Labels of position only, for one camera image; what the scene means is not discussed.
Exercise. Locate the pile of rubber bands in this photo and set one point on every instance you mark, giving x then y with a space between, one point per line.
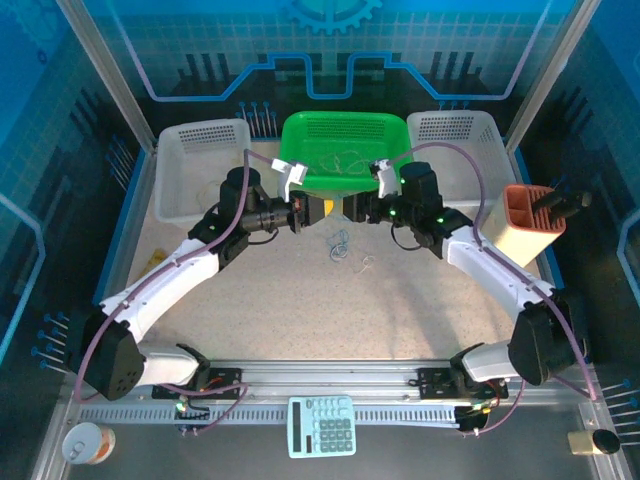
327 161

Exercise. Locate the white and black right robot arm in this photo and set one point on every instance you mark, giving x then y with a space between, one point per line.
500 270

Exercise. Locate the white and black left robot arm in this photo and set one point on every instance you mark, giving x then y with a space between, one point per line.
165 280

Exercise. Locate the green plastic basket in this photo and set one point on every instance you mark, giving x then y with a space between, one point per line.
345 130

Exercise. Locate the white plastic basket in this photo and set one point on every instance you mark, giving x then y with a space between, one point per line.
460 135
190 160

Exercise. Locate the yellow snack bag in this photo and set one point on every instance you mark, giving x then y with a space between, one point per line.
157 257

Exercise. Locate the beige holder with orange rim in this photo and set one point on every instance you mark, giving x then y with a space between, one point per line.
510 235

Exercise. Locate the light blue calculator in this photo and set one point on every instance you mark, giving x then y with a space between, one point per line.
320 430

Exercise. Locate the tin can with orange label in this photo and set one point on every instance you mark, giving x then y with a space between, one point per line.
85 442

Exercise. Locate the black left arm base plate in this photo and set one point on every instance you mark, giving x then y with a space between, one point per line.
225 380

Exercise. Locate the aluminium rail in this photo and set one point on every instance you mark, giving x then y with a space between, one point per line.
325 375

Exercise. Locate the aluminium frame post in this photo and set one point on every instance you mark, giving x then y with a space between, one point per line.
546 75
111 75

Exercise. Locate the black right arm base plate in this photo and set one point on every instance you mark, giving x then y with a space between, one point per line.
432 382

